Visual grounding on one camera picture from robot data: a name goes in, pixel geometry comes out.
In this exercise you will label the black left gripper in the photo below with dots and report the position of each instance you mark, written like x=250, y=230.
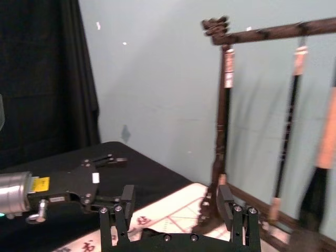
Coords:
x=71, y=186

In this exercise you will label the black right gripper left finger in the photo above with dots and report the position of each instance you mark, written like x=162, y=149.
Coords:
x=128, y=202

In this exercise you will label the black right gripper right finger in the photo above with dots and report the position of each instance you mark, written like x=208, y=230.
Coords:
x=225, y=202

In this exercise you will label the black table cloth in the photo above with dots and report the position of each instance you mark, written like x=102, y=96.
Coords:
x=147, y=170

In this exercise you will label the white calligraphy mat red grid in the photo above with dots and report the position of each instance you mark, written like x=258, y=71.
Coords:
x=173, y=207

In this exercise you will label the dark wooden brush rack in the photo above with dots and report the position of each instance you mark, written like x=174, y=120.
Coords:
x=221, y=147

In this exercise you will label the black calligraphy brush tan ends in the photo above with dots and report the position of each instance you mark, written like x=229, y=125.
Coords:
x=288, y=126

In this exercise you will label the black curtain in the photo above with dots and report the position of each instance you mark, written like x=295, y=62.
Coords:
x=39, y=78

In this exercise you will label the thin labelled black calligraphy brush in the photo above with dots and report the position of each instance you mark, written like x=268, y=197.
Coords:
x=229, y=68

